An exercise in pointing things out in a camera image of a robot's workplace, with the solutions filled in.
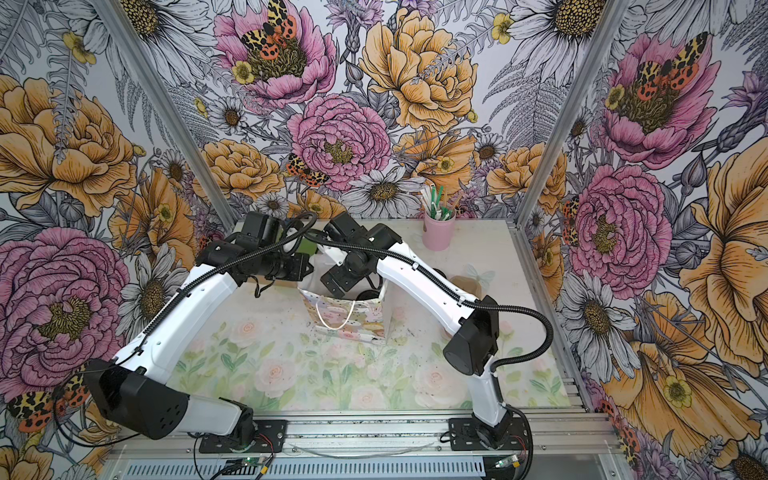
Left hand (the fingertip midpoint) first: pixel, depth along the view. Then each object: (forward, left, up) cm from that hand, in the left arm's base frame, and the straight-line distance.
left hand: (309, 278), depth 77 cm
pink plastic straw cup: (+28, -38, -14) cm, 49 cm away
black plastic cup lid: (0, -15, -8) cm, 17 cm away
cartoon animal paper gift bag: (-9, -15, -5) cm, 18 cm away
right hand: (-1, -10, -1) cm, 10 cm away
